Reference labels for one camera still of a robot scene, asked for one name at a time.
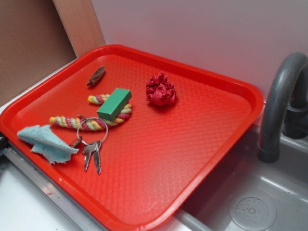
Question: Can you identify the crumpled red paper ball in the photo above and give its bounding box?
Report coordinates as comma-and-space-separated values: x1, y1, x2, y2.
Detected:
146, 72, 177, 106

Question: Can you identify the metal edge rail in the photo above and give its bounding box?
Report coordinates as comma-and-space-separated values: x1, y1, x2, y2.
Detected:
0, 144, 106, 231

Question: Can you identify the sink drain cover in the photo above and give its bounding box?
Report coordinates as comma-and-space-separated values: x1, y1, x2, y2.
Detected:
229, 193, 277, 231

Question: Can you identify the left silver key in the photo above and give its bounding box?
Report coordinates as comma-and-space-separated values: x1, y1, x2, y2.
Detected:
82, 143, 95, 171

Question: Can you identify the silver key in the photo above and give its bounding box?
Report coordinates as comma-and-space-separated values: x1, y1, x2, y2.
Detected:
93, 141, 101, 174
82, 143, 95, 171

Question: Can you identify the wooden board panel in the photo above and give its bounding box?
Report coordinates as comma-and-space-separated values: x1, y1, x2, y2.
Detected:
53, 0, 106, 57

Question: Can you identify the multicoloured twisted rope toy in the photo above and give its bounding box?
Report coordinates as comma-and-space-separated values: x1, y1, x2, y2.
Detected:
50, 103, 132, 131

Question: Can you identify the red plastic tray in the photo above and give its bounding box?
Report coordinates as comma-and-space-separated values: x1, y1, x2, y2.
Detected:
0, 45, 263, 231

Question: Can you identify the grey plastic faucet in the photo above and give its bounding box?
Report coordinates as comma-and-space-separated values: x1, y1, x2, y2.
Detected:
258, 52, 308, 163

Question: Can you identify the brown dried leaf piece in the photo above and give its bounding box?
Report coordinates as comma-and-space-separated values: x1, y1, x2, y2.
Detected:
86, 66, 106, 86

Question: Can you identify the metal key ring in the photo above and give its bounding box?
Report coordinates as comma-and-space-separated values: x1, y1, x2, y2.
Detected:
77, 116, 109, 145

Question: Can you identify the green rectangular block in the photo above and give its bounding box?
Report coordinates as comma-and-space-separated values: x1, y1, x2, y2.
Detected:
97, 88, 132, 120

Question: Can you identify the right silver key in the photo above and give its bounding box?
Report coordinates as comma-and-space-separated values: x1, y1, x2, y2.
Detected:
93, 141, 101, 174

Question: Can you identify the grey plastic sink basin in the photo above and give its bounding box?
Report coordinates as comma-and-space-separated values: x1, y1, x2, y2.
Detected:
175, 126, 308, 231

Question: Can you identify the light blue cloth scrap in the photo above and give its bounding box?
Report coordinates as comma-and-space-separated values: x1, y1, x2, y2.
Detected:
17, 125, 79, 164

